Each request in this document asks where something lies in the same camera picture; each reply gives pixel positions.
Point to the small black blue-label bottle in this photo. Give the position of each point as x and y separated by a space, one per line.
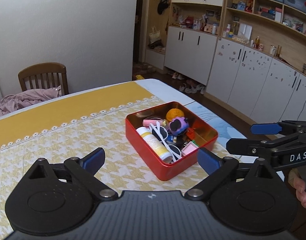
171 138

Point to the white and yellow bottle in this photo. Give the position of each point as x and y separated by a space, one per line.
153 142

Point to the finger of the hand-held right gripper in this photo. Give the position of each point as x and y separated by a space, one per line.
265 128
248 147

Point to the white tote bag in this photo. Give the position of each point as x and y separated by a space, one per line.
155 37

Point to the red foil packet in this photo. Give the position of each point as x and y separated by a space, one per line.
191 132

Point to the person's right hand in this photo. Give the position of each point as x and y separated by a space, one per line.
301 192

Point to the yellow houndstooth table mat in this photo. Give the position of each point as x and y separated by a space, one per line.
67 110

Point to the small pink tube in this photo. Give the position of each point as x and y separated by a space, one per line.
149 122

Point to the wooden chair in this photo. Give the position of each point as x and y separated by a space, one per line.
42 71

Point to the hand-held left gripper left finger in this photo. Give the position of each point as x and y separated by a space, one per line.
94 158

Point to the black hanging bag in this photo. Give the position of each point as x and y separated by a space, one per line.
163 6

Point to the orange fruit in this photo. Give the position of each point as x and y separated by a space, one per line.
173 113

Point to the pink clothing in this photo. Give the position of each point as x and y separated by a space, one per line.
25 100

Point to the white sunglasses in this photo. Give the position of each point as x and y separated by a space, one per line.
163 132

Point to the group of counter ornaments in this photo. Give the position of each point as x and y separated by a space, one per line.
193 23

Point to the red metal tin box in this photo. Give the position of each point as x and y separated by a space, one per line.
143 150

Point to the small pink tray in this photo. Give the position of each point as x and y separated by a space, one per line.
189 148

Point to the white low two-door cabinet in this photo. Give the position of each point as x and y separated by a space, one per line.
190 52

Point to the purple toy figure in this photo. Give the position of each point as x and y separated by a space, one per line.
179 125

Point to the row of shoes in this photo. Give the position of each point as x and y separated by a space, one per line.
190 87

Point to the long white sticker cabinet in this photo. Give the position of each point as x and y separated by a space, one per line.
255 85

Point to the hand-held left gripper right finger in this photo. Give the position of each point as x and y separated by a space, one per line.
209 161

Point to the wooden open shelving unit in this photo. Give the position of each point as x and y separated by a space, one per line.
268 30

